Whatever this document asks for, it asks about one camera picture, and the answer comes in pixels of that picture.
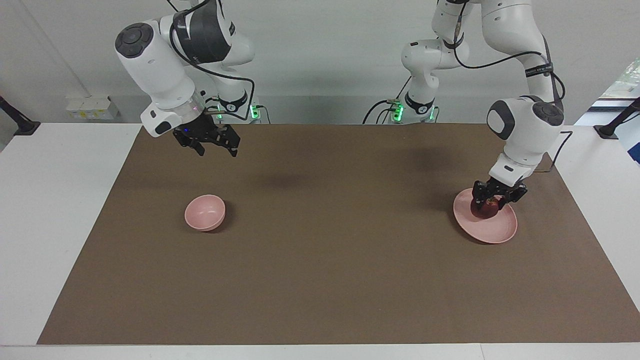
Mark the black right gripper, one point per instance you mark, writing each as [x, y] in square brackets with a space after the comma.
[200, 131]

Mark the pink plate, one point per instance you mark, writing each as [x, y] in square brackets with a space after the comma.
[492, 229]

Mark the brown table mat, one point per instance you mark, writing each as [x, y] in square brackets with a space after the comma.
[325, 260]

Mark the pale blue sheet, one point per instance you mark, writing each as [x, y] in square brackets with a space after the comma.
[631, 142]

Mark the pink bowl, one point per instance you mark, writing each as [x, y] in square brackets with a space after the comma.
[202, 214]

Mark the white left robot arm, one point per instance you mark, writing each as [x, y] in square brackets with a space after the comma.
[525, 125]

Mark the black camera stand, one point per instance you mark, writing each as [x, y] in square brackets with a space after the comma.
[22, 127]
[607, 131]

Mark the dark red apple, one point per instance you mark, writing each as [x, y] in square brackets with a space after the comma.
[485, 211]

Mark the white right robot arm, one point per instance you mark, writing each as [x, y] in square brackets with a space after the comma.
[155, 65]

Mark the white wall socket box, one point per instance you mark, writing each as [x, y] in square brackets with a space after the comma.
[92, 107]

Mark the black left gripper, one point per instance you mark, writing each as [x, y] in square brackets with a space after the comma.
[504, 188]

